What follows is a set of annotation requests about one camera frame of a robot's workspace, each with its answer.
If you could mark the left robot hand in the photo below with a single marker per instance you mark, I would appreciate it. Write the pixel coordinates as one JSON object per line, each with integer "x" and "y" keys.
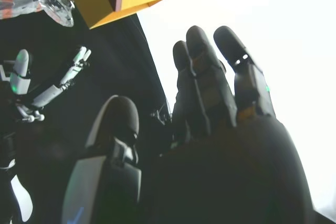
{"x": 223, "y": 171}

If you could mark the clear plastic packet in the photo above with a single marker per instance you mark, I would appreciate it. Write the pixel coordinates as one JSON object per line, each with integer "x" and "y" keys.
{"x": 57, "y": 6}

